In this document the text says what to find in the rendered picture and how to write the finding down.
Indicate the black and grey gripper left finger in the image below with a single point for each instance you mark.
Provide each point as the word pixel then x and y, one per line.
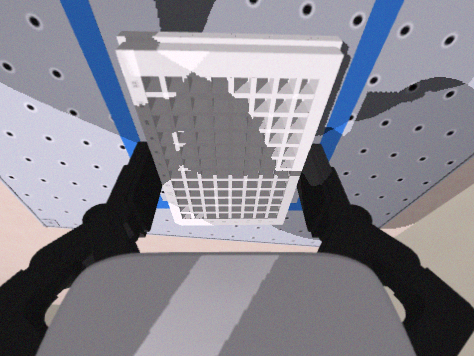
pixel 107 230

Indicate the grey perforated base plate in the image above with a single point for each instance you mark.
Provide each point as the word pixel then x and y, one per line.
pixel 411 128

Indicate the blue taped rectangular outline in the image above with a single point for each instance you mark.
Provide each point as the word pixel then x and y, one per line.
pixel 379 24

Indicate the white well plate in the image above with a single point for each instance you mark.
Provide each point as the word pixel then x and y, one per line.
pixel 264 94

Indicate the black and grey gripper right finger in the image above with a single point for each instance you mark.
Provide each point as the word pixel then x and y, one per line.
pixel 438 321

